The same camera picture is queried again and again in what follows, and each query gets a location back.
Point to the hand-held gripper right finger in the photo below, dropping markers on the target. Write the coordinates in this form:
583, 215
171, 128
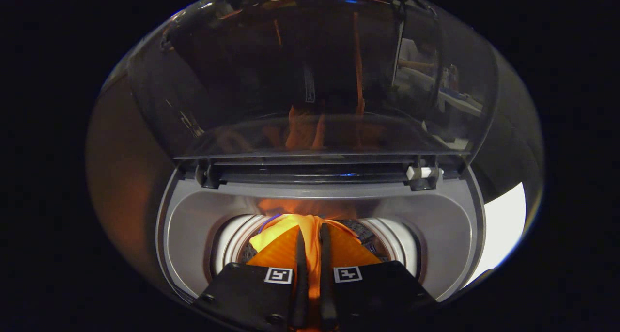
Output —
327, 283

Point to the black backdrop cloth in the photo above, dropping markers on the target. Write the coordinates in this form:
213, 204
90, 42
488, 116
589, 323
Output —
513, 143

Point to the dark transparent washing machine lid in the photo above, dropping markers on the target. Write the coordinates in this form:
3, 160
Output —
242, 80

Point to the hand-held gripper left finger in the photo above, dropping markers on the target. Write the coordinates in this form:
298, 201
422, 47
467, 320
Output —
300, 283

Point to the orange polo shirt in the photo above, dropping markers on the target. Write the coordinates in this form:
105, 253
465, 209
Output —
276, 230

